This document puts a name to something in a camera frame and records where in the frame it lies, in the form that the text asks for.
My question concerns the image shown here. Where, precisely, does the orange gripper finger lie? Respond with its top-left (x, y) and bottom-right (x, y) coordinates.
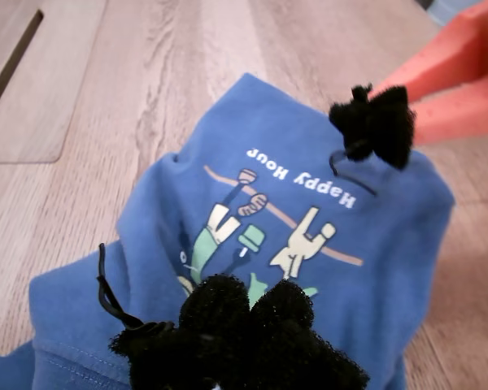
top-left (329, 0), bottom-right (488, 119)
top-left (329, 76), bottom-right (488, 170)

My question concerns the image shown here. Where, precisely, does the black gripper foam-covered finger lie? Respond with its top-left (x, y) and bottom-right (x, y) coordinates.
top-left (235, 279), bottom-right (369, 390)
top-left (107, 275), bottom-right (253, 390)

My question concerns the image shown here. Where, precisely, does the blue T-shirt with print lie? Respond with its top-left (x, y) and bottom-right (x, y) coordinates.
top-left (0, 72), bottom-right (456, 390)

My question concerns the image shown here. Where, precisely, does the black tie wire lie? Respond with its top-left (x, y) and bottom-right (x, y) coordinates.
top-left (96, 242), bottom-right (176, 332)
top-left (329, 149), bottom-right (379, 197)

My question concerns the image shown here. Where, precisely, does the wooden cable cover panel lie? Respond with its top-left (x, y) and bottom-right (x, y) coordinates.
top-left (0, 0), bottom-right (109, 165)

